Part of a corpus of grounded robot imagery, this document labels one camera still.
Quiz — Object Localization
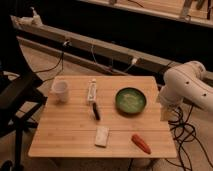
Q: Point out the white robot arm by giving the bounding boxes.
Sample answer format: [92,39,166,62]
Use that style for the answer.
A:
[157,61,213,121]

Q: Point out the white eraser block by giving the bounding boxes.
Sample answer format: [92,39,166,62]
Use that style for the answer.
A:
[95,126,109,147]

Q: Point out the green bowl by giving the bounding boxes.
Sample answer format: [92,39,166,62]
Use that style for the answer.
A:
[115,87,147,115]

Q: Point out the orange carrot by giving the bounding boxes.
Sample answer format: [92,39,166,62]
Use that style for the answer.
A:
[131,134,151,154]

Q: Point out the black marker pen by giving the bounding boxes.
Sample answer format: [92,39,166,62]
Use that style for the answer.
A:
[92,103,100,121]

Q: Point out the white tube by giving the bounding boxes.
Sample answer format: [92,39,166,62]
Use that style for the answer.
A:
[87,79,97,103]

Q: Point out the white plastic cup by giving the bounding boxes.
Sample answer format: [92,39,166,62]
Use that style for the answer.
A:
[51,80,69,102]

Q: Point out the black floor cables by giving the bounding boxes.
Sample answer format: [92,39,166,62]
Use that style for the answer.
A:
[165,105,213,171]

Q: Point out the black stand frame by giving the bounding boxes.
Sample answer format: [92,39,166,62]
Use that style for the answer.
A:
[0,70,48,171]

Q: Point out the white bottle on rail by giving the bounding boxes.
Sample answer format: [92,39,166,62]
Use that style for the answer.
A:
[31,7,43,26]

